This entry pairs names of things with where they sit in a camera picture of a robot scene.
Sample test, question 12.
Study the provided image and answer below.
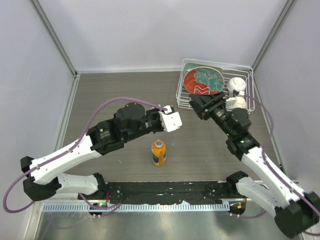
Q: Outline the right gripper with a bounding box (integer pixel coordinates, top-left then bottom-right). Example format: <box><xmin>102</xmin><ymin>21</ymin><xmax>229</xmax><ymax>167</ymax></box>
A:
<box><xmin>189</xmin><ymin>91</ymin><xmax>235</xmax><ymax>138</ymax></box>

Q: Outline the orange juice bottle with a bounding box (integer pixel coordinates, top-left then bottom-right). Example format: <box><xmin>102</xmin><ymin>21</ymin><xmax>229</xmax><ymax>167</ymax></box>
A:
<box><xmin>151</xmin><ymin>139</ymin><xmax>166</xmax><ymax>167</ymax></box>

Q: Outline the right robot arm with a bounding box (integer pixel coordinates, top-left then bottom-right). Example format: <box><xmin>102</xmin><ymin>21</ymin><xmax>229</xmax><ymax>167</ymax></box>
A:
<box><xmin>189</xmin><ymin>92</ymin><xmax>320</xmax><ymax>238</ymax></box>

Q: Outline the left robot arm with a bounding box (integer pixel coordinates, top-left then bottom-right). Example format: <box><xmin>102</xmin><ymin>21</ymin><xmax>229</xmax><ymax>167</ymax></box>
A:
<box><xmin>20</xmin><ymin>102</ymin><xmax>165</xmax><ymax>201</ymax></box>

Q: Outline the red and teal plate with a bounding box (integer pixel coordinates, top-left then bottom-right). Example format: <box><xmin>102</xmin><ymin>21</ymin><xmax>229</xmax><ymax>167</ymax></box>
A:
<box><xmin>182</xmin><ymin>62</ymin><xmax>225</xmax><ymax>95</ymax></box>

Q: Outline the lower white bowl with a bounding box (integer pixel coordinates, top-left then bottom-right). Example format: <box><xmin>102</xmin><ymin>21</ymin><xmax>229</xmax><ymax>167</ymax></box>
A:
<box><xmin>225</xmin><ymin>96</ymin><xmax>247</xmax><ymax>110</ymax></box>

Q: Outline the white bowl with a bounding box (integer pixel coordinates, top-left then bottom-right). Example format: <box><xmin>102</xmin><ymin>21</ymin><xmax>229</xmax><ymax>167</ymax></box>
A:
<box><xmin>226</xmin><ymin>77</ymin><xmax>247</xmax><ymax>97</ymax></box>
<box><xmin>225</xmin><ymin>96</ymin><xmax>247</xmax><ymax>110</ymax></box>

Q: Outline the upper white bowl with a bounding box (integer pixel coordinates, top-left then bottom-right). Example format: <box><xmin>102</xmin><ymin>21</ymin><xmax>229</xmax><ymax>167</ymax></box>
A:
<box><xmin>226</xmin><ymin>77</ymin><xmax>247</xmax><ymax>97</ymax></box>

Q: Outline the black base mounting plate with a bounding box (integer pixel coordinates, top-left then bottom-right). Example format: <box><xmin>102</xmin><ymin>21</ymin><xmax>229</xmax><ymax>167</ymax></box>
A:
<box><xmin>84</xmin><ymin>181</ymin><xmax>244</xmax><ymax>205</ymax></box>

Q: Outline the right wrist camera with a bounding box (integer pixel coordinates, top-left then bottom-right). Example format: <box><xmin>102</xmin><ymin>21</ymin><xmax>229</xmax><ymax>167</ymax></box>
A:
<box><xmin>224</xmin><ymin>90</ymin><xmax>247</xmax><ymax>111</ymax></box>

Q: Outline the white wire dish rack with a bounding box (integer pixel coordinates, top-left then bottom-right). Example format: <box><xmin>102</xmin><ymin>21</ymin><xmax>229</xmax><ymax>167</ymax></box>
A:
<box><xmin>176</xmin><ymin>58</ymin><xmax>255</xmax><ymax>109</ymax></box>

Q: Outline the slotted cable duct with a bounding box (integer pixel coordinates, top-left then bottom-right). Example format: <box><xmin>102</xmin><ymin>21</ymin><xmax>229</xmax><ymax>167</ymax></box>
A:
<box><xmin>42</xmin><ymin>201</ymin><xmax>230</xmax><ymax>213</ymax></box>

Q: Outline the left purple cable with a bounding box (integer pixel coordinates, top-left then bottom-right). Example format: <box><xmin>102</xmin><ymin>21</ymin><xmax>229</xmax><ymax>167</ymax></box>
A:
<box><xmin>2</xmin><ymin>96</ymin><xmax>169</xmax><ymax>217</ymax></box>

